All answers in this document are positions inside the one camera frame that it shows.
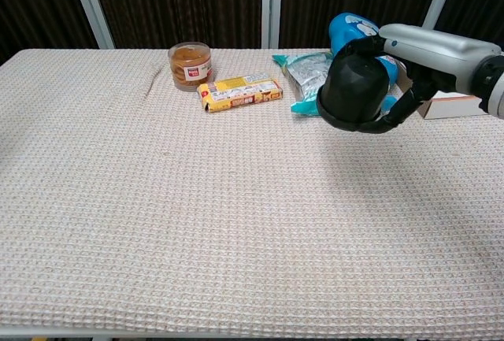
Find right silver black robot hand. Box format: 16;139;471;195
334;24;502;134

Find black dice cup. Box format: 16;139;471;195
317;54;391;125

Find black round tray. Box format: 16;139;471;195
315;95;385;134

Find blue detergent bottle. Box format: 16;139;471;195
328;12;406;94

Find teal silver snack bag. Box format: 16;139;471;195
272;51;398;117

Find yellow biscuit pack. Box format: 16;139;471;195
196;72;284;113

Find clear jar of cookies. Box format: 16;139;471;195
167;41;214;93

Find beige waffle weave tablecloth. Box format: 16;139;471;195
0;47;504;338

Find white flat cable adapter box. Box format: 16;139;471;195
393;57;485;120

